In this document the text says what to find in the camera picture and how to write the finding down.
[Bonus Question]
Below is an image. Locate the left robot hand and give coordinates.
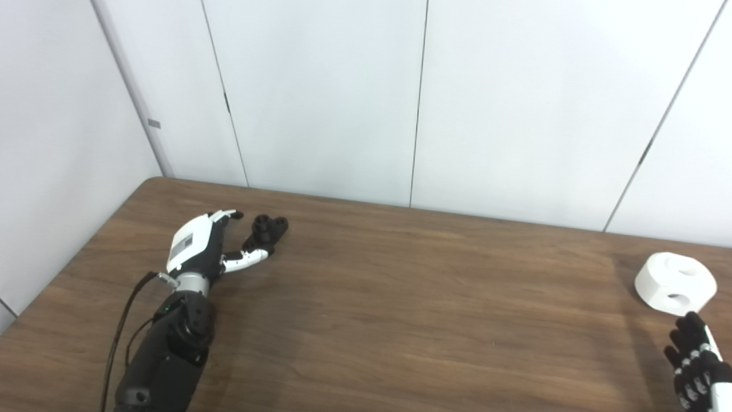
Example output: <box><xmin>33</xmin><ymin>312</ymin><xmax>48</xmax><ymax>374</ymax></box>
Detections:
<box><xmin>166</xmin><ymin>209</ymin><xmax>270</xmax><ymax>281</ymax></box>

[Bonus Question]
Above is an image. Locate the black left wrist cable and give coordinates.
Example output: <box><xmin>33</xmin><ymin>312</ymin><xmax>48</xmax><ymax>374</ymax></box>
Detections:
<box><xmin>100</xmin><ymin>271</ymin><xmax>172</xmax><ymax>412</ymax></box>

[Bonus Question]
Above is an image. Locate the round white piece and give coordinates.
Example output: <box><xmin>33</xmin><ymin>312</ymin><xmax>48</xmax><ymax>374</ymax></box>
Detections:
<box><xmin>635</xmin><ymin>252</ymin><xmax>718</xmax><ymax>315</ymax></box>

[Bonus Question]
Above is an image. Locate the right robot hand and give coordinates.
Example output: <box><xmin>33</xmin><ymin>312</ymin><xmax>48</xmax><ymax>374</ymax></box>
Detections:
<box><xmin>663</xmin><ymin>311</ymin><xmax>732</xmax><ymax>412</ymax></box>

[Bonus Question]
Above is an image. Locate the black holder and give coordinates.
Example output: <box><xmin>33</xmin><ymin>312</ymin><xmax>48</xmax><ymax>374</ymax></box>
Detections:
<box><xmin>242</xmin><ymin>215</ymin><xmax>289</xmax><ymax>258</ymax></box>

